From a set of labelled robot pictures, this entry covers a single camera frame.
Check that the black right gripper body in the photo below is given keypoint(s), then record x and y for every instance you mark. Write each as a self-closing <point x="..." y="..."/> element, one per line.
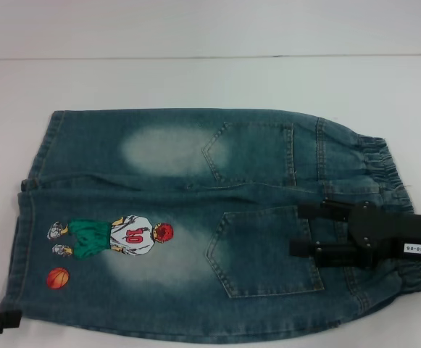
<point x="391" y="232"/>

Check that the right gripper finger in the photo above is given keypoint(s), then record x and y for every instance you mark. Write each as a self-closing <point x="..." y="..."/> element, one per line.
<point x="333" y="253"/>
<point x="322" y="212"/>

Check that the blue denim shorts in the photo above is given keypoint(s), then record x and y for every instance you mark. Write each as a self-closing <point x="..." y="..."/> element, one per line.
<point x="195" y="217"/>

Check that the white number label sticker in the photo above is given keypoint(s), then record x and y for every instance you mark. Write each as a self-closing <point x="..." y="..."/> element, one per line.
<point x="416" y="248"/>

